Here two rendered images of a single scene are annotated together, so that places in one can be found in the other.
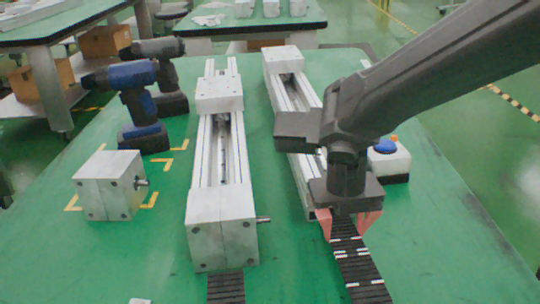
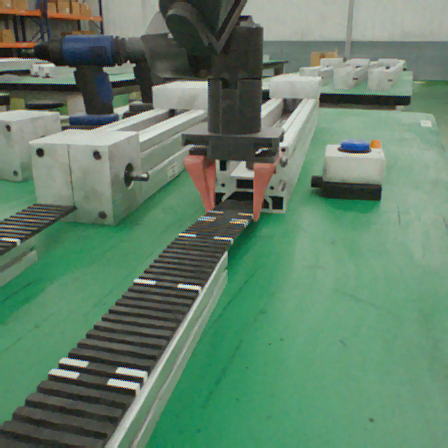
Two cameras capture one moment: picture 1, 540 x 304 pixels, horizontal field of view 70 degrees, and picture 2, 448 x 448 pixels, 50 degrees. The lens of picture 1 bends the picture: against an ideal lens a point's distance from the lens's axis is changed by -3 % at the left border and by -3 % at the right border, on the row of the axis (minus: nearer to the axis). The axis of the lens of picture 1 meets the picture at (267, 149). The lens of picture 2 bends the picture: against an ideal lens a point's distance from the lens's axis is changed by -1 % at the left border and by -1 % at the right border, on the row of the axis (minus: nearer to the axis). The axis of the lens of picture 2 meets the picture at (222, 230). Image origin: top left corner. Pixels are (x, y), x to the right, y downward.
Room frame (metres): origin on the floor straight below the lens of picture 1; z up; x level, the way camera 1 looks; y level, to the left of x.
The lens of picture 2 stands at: (-0.02, -0.25, 0.98)
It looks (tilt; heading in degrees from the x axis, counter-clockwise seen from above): 21 degrees down; 17
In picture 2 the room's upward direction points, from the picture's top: straight up
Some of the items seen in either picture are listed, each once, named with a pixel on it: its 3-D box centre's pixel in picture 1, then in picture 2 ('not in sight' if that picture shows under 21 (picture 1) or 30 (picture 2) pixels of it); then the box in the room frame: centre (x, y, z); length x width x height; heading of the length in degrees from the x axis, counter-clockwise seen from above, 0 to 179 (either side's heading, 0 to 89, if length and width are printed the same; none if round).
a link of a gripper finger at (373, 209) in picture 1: (352, 214); (245, 179); (0.48, -0.12, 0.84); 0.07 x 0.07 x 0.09; 4
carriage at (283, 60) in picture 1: (282, 63); (296, 92); (1.19, -0.07, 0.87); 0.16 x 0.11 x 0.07; 4
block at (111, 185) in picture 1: (119, 184); (26, 144); (0.63, 0.28, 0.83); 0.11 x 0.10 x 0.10; 84
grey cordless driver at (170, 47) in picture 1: (152, 78); (134, 85); (1.07, 0.31, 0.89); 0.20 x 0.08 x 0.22; 108
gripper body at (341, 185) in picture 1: (346, 175); (234, 113); (0.48, -0.11, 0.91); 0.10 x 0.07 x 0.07; 94
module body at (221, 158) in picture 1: (222, 116); (192, 125); (0.93, 0.11, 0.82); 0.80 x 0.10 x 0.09; 4
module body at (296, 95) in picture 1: (296, 109); (283, 128); (0.94, -0.08, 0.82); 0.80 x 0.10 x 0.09; 4
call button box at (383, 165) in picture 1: (379, 161); (346, 170); (0.67, -0.22, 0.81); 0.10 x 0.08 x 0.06; 94
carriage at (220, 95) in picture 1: (220, 98); (192, 101); (0.93, 0.11, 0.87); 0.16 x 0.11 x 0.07; 4
